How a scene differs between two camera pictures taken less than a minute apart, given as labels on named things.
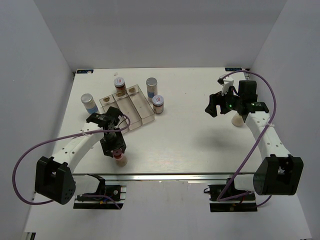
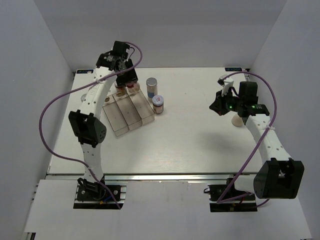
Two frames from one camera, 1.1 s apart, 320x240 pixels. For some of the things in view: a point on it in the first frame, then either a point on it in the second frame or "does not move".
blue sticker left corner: (88, 71) does not move
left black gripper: (119, 143) -> (131, 76)
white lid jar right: (158, 101) does not move
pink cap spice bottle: (121, 159) -> (133, 87)
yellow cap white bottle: (237, 120) does not move
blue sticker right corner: (233, 69) does not move
